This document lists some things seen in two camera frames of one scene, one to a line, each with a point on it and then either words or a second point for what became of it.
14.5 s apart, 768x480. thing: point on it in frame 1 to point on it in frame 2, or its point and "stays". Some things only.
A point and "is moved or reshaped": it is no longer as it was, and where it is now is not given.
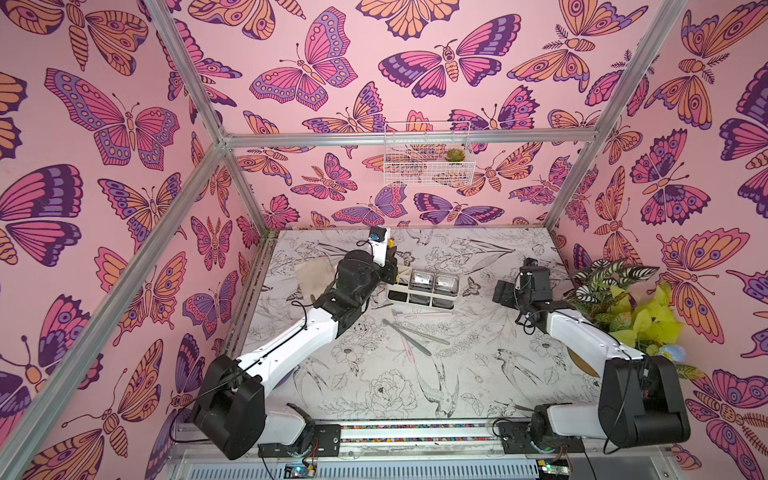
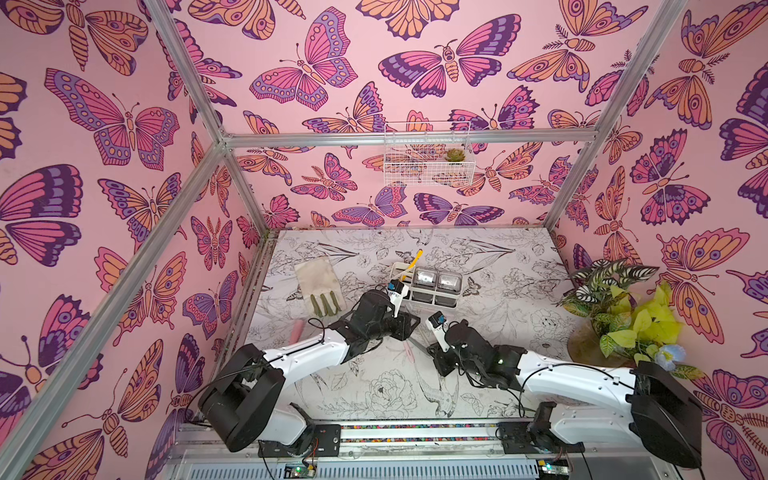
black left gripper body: [386, 273] to [399, 328]
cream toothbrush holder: [424, 288] stays
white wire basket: [428, 153] stays
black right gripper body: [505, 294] to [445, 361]
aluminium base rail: [422, 449] stays
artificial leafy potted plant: [610, 295] stays
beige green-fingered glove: [314, 276] stays
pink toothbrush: [396, 311] is moved or reshaped
